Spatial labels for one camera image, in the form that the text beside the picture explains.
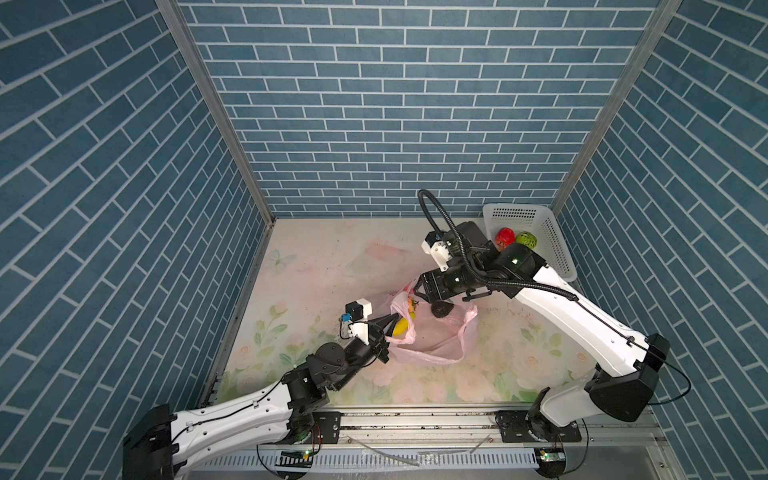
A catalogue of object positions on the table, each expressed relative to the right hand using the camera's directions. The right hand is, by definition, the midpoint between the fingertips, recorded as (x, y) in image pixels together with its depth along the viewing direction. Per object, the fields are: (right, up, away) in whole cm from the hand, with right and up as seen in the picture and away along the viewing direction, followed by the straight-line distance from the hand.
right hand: (427, 286), depth 70 cm
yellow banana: (-6, -15, +20) cm, 26 cm away
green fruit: (+39, +12, +35) cm, 54 cm away
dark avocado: (+6, -10, +21) cm, 24 cm away
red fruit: (+32, +13, +38) cm, 51 cm away
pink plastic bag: (+2, -19, +19) cm, 27 cm away
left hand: (-5, -8, -2) cm, 10 cm away
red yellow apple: (-3, -9, +23) cm, 25 cm away
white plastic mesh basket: (+48, +9, +35) cm, 60 cm away
